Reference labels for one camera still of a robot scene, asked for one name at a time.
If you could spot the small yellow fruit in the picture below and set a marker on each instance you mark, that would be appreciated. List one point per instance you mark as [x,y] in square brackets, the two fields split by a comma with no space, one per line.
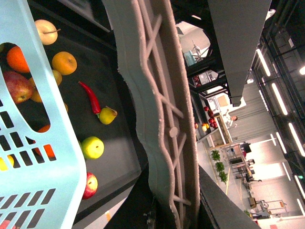
[58,77]

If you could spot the black lower shelf tray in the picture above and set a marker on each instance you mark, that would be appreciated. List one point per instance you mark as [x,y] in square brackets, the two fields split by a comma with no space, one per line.
[100,105]

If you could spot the red chili pepper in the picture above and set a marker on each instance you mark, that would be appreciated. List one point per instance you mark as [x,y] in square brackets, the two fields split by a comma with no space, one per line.
[95,105]

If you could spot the brown basket handle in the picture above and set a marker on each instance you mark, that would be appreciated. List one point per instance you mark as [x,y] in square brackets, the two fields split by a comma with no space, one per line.
[151,63]

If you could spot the red apple behind basket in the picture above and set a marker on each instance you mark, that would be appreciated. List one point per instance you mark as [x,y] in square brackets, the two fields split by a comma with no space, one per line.
[18,86]

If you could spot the yellow orange round fruit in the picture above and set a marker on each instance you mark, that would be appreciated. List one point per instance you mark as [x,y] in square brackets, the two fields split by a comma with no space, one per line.
[64,62]

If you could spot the yellow green lemon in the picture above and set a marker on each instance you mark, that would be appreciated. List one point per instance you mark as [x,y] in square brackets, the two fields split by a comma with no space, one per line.
[92,147]

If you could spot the person in white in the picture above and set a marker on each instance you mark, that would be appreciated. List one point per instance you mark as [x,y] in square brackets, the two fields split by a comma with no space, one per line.
[229,120]

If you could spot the light teal shopping basket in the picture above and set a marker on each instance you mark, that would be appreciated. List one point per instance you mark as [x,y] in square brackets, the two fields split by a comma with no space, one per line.
[45,180]

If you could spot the red yellow apple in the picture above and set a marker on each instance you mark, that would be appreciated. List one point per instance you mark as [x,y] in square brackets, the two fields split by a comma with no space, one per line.
[91,186]

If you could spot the yellow pear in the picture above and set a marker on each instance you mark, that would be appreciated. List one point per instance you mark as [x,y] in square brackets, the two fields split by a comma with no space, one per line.
[107,115]

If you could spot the tan pear with stem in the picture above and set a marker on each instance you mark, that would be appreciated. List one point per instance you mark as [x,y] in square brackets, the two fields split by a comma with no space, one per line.
[47,31]

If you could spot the orange behind basket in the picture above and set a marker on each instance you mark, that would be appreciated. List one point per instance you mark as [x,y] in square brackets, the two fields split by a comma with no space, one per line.
[16,60]

